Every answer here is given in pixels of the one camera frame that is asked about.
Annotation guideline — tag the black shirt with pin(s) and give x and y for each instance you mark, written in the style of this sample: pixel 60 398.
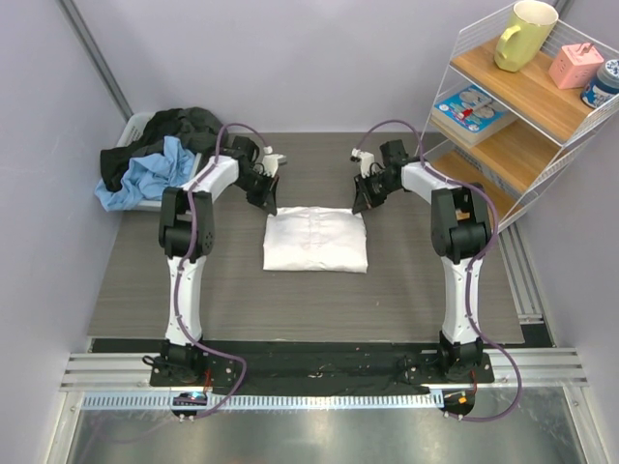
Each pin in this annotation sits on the black shirt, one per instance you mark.
pixel 196 128

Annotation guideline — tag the aluminium rail frame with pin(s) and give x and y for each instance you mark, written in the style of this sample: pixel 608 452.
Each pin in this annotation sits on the aluminium rail frame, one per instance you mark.
pixel 556 421

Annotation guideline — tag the blue white tin can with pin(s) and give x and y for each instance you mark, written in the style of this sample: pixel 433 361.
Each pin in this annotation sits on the blue white tin can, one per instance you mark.
pixel 603 86

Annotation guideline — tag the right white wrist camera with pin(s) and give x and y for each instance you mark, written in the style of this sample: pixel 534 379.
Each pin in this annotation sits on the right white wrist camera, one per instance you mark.
pixel 365 160

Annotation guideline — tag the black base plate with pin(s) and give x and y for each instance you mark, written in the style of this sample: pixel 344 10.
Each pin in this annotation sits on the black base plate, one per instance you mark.
pixel 295 367

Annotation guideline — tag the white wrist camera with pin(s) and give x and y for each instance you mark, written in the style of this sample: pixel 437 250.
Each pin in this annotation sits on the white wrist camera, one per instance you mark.
pixel 271 161
pixel 365 160

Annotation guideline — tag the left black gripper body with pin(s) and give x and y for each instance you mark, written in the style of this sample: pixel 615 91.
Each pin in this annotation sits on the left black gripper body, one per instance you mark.
pixel 258 188

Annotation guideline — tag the light blue shirt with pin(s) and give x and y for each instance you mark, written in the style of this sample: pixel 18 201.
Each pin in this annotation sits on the light blue shirt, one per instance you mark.
pixel 155 176

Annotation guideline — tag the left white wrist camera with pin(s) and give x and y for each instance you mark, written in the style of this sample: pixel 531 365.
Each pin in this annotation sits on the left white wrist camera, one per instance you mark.
pixel 271 161

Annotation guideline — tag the white long sleeve shirt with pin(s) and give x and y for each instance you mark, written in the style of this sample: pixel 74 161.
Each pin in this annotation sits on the white long sleeve shirt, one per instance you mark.
pixel 315 239

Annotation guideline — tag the pink cube box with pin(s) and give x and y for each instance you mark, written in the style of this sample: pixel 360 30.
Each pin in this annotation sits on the pink cube box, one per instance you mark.
pixel 574 65

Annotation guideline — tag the grey plastic basket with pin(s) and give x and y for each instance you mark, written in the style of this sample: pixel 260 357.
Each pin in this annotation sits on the grey plastic basket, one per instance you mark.
pixel 145 164

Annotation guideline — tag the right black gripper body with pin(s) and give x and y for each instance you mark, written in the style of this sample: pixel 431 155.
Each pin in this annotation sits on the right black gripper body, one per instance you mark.
pixel 375 188

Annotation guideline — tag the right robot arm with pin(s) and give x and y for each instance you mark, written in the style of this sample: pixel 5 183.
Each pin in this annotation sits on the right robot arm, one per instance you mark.
pixel 460 230

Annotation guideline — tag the white wire wooden shelf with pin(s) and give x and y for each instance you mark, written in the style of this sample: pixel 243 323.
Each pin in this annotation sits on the white wire wooden shelf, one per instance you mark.
pixel 552 126

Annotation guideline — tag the blue white book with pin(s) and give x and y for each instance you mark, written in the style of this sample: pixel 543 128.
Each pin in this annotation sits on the blue white book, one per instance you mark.
pixel 471 115

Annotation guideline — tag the white slotted cable duct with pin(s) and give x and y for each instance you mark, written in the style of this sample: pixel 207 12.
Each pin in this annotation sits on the white slotted cable duct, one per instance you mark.
pixel 188 401

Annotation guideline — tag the yellow green mug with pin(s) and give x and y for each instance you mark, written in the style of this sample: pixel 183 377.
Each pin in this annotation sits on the yellow green mug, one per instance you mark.
pixel 529 25

